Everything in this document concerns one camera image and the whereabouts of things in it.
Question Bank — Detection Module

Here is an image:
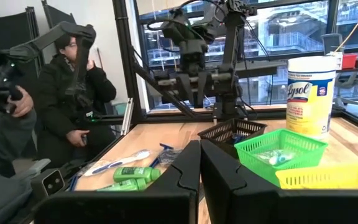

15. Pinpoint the grey table-level camera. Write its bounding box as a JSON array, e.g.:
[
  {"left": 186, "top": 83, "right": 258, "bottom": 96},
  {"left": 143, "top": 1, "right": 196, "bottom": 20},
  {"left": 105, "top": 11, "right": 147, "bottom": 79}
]
[{"left": 30, "top": 168, "right": 66, "bottom": 202}]

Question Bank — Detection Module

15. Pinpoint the large window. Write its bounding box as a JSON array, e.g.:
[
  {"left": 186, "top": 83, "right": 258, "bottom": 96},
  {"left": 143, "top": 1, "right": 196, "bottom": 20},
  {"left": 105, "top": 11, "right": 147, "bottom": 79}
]
[{"left": 134, "top": 0, "right": 358, "bottom": 113}]

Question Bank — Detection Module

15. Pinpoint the person's hand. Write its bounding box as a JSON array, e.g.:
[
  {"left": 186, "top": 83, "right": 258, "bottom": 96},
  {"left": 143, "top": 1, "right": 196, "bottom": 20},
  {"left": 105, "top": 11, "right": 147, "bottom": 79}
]
[{"left": 6, "top": 85, "right": 34, "bottom": 118}]

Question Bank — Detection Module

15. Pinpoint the black plastic basket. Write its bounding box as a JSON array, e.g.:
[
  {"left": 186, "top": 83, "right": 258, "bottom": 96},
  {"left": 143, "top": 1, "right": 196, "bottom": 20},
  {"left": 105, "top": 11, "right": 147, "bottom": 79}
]
[{"left": 196, "top": 118, "right": 269, "bottom": 159}]

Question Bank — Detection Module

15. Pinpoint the red box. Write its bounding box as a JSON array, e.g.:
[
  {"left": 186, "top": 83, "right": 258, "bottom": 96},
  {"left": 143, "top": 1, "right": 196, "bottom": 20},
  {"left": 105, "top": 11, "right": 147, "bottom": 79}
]
[{"left": 341, "top": 53, "right": 358, "bottom": 70}]

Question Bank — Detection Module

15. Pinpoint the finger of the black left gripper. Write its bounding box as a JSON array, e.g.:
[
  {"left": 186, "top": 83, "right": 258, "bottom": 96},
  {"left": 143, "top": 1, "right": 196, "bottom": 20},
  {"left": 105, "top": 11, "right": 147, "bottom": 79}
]
[
  {"left": 197, "top": 72, "right": 213, "bottom": 108},
  {"left": 176, "top": 73, "right": 195, "bottom": 106}
]

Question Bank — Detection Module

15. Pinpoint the black folding screen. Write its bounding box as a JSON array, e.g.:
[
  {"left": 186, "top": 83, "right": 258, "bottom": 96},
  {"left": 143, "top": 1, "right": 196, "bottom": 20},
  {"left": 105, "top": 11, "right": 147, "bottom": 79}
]
[{"left": 0, "top": 0, "right": 77, "bottom": 66}]

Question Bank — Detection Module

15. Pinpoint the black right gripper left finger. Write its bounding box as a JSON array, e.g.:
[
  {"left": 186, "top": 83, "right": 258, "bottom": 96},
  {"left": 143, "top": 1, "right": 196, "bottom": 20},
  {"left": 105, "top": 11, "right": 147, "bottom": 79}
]
[{"left": 32, "top": 139, "right": 201, "bottom": 224}]

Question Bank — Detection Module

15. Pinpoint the blue disposable razor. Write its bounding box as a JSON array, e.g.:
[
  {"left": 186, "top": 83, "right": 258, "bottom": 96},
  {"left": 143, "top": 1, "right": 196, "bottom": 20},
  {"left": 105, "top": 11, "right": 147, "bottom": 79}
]
[
  {"left": 68, "top": 174, "right": 80, "bottom": 192},
  {"left": 149, "top": 142, "right": 174, "bottom": 169},
  {"left": 228, "top": 133, "right": 245, "bottom": 144}
]

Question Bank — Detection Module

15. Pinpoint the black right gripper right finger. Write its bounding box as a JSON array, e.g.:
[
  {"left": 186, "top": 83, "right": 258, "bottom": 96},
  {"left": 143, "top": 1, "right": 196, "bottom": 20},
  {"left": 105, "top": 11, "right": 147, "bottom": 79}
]
[{"left": 200, "top": 139, "right": 358, "bottom": 224}]

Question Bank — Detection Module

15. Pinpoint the blue white bagged toothbrush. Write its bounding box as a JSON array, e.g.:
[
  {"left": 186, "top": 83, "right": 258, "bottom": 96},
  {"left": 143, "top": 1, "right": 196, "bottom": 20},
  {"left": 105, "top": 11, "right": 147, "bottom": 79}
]
[
  {"left": 255, "top": 149, "right": 296, "bottom": 166},
  {"left": 78, "top": 148, "right": 152, "bottom": 177}
]

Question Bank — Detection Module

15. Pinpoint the yellow plastic basket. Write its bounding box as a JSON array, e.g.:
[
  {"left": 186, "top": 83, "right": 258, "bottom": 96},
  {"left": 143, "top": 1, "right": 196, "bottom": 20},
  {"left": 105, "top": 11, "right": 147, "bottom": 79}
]
[{"left": 275, "top": 163, "right": 358, "bottom": 190}]

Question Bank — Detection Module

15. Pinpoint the silver aluminium strut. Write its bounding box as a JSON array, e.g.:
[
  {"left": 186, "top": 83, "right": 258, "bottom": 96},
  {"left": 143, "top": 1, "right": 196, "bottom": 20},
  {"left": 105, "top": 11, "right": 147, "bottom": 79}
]
[{"left": 120, "top": 98, "right": 135, "bottom": 136}]

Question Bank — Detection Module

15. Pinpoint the black table frame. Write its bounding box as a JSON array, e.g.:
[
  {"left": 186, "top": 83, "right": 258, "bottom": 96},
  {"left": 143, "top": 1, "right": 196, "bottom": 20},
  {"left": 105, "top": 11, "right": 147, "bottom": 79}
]
[{"left": 98, "top": 0, "right": 358, "bottom": 138}]

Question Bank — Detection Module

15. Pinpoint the yellow cable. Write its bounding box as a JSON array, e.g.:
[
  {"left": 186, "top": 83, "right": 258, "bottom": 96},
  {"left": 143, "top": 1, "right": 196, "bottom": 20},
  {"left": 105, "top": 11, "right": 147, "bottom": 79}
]
[{"left": 334, "top": 0, "right": 358, "bottom": 54}]

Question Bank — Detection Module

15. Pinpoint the green shampoo bottle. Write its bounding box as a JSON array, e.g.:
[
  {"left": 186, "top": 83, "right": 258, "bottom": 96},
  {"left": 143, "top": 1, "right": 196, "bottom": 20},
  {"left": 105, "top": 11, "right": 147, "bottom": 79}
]
[
  {"left": 96, "top": 177, "right": 149, "bottom": 192},
  {"left": 112, "top": 166, "right": 162, "bottom": 184}
]

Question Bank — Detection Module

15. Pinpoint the grey office chair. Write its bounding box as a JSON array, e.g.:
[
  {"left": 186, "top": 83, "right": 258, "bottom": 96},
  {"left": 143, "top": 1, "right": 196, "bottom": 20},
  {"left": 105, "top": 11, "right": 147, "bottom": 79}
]
[{"left": 320, "top": 33, "right": 358, "bottom": 113}]

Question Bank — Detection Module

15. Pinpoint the green plastic basket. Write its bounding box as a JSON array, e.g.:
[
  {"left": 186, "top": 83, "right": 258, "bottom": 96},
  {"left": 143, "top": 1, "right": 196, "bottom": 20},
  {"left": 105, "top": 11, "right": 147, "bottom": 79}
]
[{"left": 234, "top": 128, "right": 329, "bottom": 187}]

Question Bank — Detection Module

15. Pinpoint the Lysol wipes canister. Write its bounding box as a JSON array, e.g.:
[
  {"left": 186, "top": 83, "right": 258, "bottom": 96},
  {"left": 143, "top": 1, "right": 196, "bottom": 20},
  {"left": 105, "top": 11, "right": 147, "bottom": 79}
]
[{"left": 285, "top": 55, "right": 337, "bottom": 140}]

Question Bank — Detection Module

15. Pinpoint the person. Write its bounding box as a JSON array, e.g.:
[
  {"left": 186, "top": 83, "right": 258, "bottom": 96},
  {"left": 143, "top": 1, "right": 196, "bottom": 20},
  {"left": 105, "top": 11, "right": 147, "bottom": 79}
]
[
  {"left": 0, "top": 107, "right": 52, "bottom": 224},
  {"left": 34, "top": 32, "right": 117, "bottom": 169}
]

